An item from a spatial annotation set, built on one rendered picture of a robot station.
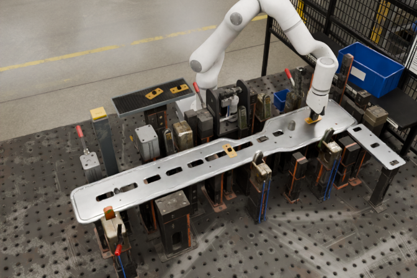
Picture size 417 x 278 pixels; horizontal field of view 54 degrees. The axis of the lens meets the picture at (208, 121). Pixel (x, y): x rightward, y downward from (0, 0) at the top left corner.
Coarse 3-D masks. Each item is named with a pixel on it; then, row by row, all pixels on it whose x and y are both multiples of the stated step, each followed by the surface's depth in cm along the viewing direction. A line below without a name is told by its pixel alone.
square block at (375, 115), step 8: (368, 112) 197; (376, 112) 196; (384, 112) 196; (368, 120) 199; (376, 120) 194; (384, 120) 198; (360, 128) 206; (368, 128) 201; (376, 128) 200; (368, 160) 217
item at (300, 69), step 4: (296, 68) 197; (300, 68) 197; (296, 72) 198; (300, 72) 196; (304, 72) 194; (296, 76) 199; (300, 76) 200; (296, 80) 200; (300, 80) 201; (296, 84) 201; (300, 84) 202; (296, 88) 202; (300, 88) 203; (296, 92) 203; (300, 92) 205; (300, 96) 206
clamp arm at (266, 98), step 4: (264, 96) 198; (268, 96) 198; (264, 100) 198; (268, 100) 199; (264, 104) 199; (268, 104) 200; (264, 108) 201; (268, 108) 202; (264, 112) 202; (268, 112) 203; (264, 116) 203; (268, 116) 204
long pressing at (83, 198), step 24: (288, 120) 200; (336, 120) 200; (216, 144) 188; (240, 144) 188; (264, 144) 188; (288, 144) 188; (144, 168) 177; (168, 168) 177; (192, 168) 177; (216, 168) 177; (72, 192) 167; (96, 192) 168; (120, 192) 168; (144, 192) 168; (168, 192) 168; (96, 216) 159
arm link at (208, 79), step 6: (222, 54) 215; (216, 60) 211; (222, 60) 218; (216, 66) 218; (210, 72) 218; (216, 72) 219; (198, 78) 219; (204, 78) 217; (210, 78) 218; (216, 78) 219; (198, 84) 221; (204, 84) 218; (210, 84) 219; (216, 84) 222
